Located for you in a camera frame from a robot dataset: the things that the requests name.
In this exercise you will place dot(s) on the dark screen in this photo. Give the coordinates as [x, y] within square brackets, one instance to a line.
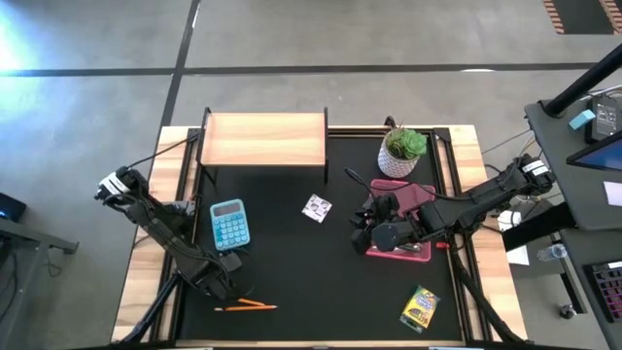
[602, 155]

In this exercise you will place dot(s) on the long orange pencil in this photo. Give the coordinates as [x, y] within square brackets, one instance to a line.
[248, 307]

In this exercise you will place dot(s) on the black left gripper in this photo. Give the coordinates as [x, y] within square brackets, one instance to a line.
[214, 282]

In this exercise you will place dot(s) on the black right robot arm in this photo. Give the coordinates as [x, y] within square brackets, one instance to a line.
[466, 209]

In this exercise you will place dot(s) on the black keyboard with pink keys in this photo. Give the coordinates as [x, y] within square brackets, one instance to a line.
[610, 291]

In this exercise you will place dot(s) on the dark grey keyboard desk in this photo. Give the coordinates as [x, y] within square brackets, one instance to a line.
[614, 338]

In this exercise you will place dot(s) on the succulent in white patterned pot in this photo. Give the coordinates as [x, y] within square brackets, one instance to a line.
[401, 150]

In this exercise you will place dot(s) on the light blue block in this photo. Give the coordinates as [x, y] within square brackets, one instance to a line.
[582, 119]

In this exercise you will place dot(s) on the black desk crossbar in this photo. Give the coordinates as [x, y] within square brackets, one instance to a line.
[534, 228]

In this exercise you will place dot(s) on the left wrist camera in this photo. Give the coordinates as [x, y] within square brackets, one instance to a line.
[231, 261]

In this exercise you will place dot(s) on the black electronic device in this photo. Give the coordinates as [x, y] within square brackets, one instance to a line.
[605, 119]

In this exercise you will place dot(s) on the pink plastic pencil case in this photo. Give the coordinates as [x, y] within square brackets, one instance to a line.
[413, 194]

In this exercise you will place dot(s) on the teal calculator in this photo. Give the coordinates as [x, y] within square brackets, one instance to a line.
[230, 224]

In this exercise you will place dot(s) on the black device with blue light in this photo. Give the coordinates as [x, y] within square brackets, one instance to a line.
[10, 208]

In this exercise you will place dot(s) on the clear water bottle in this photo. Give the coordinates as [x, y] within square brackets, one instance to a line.
[551, 252]

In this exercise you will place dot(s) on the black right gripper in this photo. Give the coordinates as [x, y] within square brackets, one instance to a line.
[393, 221]

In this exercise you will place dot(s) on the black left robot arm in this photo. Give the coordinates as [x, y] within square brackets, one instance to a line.
[160, 228]

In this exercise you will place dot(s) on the white paper sheet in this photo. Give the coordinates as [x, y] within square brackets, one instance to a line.
[614, 193]

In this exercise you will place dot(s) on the black caster wheel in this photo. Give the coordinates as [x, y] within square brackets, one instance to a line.
[567, 311]

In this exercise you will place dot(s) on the black diagonal strut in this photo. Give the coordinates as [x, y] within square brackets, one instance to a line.
[481, 301]
[150, 311]

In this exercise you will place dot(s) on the small red object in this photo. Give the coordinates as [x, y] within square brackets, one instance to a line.
[442, 245]

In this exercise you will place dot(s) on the black table mat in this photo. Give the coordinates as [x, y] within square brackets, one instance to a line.
[301, 272]

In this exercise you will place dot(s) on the white box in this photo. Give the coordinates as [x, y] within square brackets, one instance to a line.
[515, 243]

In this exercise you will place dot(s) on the short orange pencil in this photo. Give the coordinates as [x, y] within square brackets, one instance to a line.
[252, 302]

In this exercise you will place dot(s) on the white sticker card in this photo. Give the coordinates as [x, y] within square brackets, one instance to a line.
[317, 208]

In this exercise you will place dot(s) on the yellow green crayon box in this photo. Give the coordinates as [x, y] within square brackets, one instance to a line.
[420, 309]

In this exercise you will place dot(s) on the black pole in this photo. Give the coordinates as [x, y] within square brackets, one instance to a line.
[583, 82]

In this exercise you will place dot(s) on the wooden shelf with black legs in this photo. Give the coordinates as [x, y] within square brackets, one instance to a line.
[262, 138]

